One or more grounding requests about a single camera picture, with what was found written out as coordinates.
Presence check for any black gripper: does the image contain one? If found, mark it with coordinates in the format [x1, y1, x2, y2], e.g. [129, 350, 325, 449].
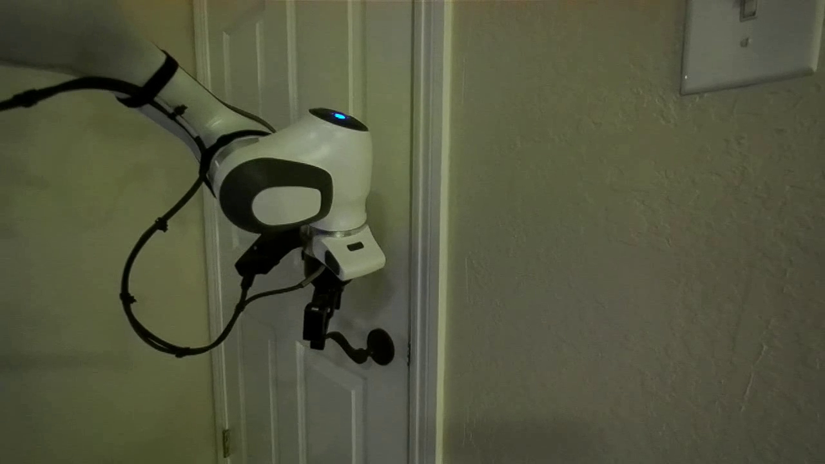
[300, 252, 349, 352]

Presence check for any black lever door handle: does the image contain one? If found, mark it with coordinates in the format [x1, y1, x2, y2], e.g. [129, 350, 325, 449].
[325, 325, 399, 368]

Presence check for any white panel door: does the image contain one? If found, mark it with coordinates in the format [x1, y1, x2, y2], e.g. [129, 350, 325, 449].
[203, 0, 417, 464]

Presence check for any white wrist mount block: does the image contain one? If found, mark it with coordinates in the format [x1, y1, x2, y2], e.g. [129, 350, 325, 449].
[301, 222, 390, 284]

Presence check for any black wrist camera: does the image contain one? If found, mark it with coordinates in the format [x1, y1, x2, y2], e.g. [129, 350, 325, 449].
[233, 226, 308, 281]

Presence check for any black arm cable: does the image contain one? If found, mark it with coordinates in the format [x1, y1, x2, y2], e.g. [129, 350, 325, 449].
[0, 74, 330, 361]

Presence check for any white light switch plate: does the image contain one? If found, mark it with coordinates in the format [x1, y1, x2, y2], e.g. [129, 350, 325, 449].
[678, 0, 825, 96]

